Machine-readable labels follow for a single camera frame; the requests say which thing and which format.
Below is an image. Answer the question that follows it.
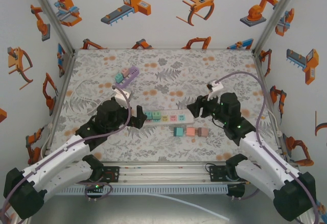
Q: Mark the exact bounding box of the white power strip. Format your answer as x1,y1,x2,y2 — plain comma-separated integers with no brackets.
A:
144,109,195,125

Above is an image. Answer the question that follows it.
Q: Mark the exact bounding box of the purple power strip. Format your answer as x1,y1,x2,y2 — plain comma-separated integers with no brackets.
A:
114,66,140,90

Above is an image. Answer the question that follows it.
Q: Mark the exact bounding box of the floral patterned table mat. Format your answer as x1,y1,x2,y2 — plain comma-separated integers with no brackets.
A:
51,47,286,163

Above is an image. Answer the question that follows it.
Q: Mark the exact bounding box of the circuit board with green light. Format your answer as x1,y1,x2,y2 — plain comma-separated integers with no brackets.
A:
84,182,106,196

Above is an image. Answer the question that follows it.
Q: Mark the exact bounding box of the grey metal sheet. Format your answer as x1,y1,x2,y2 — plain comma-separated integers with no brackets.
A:
27,194,301,224

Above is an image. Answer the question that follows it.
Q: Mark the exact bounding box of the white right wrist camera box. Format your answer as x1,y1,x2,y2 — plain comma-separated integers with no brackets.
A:
206,80,224,101

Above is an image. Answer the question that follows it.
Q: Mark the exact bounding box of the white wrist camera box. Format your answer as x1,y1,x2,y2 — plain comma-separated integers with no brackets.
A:
206,80,224,101
112,87,132,107

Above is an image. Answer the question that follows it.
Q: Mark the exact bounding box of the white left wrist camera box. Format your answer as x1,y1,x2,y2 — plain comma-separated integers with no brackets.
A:
112,87,132,107

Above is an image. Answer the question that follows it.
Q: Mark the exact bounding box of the white purple strip power cord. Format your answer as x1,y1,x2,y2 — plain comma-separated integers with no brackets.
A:
69,65,118,115

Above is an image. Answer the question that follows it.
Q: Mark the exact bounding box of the aluminium side rail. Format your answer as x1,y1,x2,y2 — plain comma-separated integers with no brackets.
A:
251,49,291,162
40,50,77,158

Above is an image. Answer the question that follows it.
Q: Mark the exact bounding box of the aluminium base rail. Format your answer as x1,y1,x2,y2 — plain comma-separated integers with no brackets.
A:
24,162,303,185

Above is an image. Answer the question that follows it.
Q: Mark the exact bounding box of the white slotted cable duct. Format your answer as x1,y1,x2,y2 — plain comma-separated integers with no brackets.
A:
35,185,229,196

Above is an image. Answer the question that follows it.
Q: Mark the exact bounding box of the black cable bracket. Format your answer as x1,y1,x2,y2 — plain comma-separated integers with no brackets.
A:
226,183,246,201

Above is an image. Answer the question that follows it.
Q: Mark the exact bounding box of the aluminium corner post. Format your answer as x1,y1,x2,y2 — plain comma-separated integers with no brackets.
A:
25,0,77,56
251,0,305,54

